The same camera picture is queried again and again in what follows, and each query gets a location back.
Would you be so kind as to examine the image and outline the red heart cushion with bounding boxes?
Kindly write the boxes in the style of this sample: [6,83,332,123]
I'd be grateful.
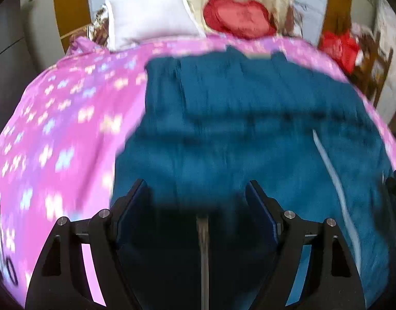
[203,0,277,40]

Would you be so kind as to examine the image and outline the pink floral bed sheet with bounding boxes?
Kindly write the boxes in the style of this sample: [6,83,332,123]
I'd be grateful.
[0,34,396,307]

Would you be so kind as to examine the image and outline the teal down jacket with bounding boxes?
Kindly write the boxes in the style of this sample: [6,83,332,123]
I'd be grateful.
[113,47,396,309]

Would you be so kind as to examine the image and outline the white pillow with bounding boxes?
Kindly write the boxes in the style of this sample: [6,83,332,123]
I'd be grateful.
[105,0,205,51]

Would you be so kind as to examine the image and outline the red shopping bag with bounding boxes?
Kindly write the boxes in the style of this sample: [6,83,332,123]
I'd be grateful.
[318,32,360,75]

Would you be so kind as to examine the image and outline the wooden chair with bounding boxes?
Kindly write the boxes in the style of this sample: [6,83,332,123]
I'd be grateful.
[349,30,394,108]

